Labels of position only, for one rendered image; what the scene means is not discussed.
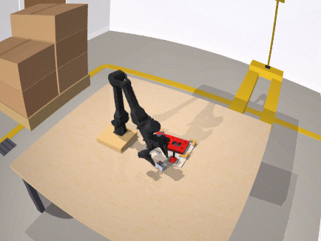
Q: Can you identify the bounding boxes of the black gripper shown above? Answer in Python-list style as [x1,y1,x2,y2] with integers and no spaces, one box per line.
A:
[138,134,171,166]

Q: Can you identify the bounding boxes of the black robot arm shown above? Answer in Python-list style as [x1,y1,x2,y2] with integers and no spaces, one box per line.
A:
[108,70,166,148]

